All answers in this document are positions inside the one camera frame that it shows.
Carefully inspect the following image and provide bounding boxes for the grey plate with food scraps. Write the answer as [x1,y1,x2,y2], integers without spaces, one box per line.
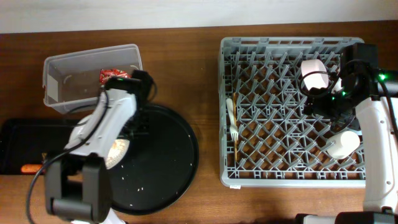
[105,139,130,169]

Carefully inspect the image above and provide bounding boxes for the pink bowl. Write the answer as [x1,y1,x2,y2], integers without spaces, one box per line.
[300,59,329,90]

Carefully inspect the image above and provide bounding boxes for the cream white cup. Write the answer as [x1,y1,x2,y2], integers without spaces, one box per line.
[326,131,360,159]

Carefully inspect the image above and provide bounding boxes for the red snack wrapper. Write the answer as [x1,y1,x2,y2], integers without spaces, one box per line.
[99,68,131,85]

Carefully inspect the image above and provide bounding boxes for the white plastic fork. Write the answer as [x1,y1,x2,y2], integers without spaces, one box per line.
[226,98,235,140]

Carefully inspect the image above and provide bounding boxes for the wooden chopstick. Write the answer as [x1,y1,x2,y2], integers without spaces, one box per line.
[233,92,238,162]

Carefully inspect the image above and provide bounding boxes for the orange carrot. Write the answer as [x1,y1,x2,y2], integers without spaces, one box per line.
[21,164,42,174]

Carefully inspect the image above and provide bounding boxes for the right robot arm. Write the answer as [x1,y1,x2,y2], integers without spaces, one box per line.
[295,43,397,224]

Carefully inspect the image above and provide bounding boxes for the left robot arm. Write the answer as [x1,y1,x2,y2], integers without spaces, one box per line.
[43,70,154,223]

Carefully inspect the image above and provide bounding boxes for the grey dishwasher rack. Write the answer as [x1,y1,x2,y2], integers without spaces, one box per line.
[218,37,365,189]

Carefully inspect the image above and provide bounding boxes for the round black tray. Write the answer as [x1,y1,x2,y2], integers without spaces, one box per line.
[109,105,199,215]

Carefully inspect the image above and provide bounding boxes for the clear plastic bin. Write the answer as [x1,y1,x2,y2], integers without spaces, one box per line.
[42,44,142,114]

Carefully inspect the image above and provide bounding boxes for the black rectangular tray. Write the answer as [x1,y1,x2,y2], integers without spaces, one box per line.
[1,118,78,175]

